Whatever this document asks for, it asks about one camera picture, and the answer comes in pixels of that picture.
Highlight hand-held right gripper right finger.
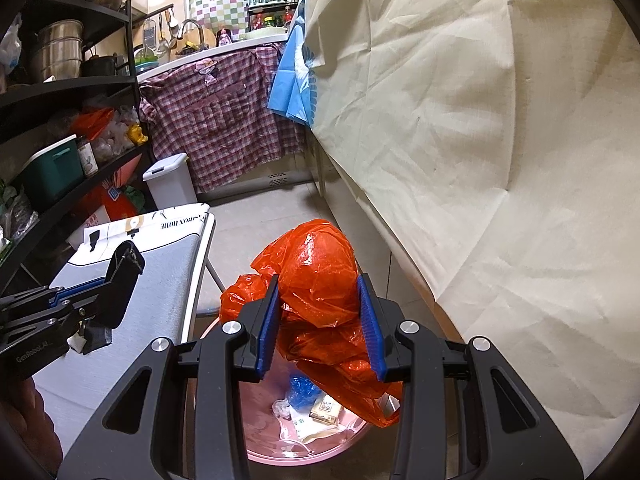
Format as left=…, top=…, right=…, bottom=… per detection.
left=356, top=272, right=586, bottom=480

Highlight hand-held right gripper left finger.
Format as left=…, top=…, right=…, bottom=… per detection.
left=57, top=274, right=283, bottom=480

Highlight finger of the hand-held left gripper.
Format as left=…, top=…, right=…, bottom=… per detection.
left=0, top=307, right=101, bottom=348
left=0, top=277, right=118, bottom=313

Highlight black foil packet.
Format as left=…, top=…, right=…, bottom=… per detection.
left=80, top=240, right=147, bottom=356

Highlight blue plastic bag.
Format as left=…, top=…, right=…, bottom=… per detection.
left=287, top=374, right=321, bottom=408

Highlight red plastic bag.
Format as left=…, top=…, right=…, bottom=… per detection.
left=220, top=218, right=403, bottom=428

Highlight white labelled box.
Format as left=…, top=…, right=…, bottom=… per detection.
left=309, top=394, right=343, bottom=426

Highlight pink plastic basin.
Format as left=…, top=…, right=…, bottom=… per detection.
left=185, top=310, right=401, bottom=466

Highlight white paper carton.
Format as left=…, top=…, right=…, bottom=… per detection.
left=292, top=407, right=341, bottom=443

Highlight person's left hand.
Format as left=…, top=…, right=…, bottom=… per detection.
left=0, top=375, right=63, bottom=478

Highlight red printed sack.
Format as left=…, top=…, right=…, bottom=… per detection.
left=75, top=152, right=151, bottom=226

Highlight clear plastic bag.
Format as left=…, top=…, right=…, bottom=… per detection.
left=0, top=185, right=38, bottom=251

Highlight white printed paper sheet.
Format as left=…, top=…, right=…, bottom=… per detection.
left=67, top=203, right=213, bottom=266

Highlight green cooler box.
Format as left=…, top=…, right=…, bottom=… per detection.
left=10, top=147, right=86, bottom=211

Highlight glass jar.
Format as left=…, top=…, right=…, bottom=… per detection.
left=75, top=135, right=99, bottom=177

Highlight white lidded bin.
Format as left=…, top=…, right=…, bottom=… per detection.
left=142, top=152, right=197, bottom=211

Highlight crumpled orange bag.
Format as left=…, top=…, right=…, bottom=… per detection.
left=70, top=107, right=117, bottom=142

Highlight black shelf rack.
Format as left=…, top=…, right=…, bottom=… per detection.
left=0, top=0, right=153, bottom=301

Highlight plaid shirt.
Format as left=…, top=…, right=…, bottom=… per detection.
left=139, top=42, right=308, bottom=193

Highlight cream cloth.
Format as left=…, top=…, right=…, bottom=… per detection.
left=302, top=0, right=640, bottom=461

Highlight black cooking pot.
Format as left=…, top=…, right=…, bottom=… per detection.
left=82, top=52, right=128, bottom=78

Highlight blue cloth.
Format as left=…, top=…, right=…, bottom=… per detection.
left=267, top=7, right=316, bottom=126

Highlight stacked steel pots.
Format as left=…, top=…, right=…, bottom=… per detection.
left=31, top=19, right=85, bottom=81

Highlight white plastic bag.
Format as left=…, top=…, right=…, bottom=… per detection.
left=0, top=12, right=23, bottom=76

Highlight hanging kitchen utensils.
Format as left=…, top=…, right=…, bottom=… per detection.
left=140, top=7, right=181, bottom=53

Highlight chrome faucet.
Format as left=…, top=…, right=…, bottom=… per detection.
left=179, top=18, right=206, bottom=51

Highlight black spice rack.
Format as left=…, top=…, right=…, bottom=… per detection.
left=245, top=0, right=301, bottom=36

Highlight white folding table frame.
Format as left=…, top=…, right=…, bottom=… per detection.
left=180, top=212, right=228, bottom=346

